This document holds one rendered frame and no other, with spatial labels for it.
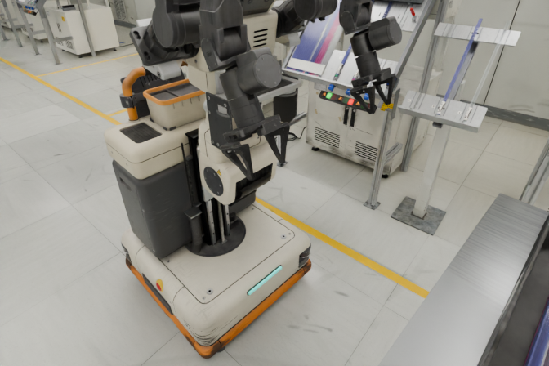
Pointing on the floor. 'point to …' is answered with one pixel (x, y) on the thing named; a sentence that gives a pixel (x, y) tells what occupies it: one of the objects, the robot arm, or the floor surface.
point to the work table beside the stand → (470, 290)
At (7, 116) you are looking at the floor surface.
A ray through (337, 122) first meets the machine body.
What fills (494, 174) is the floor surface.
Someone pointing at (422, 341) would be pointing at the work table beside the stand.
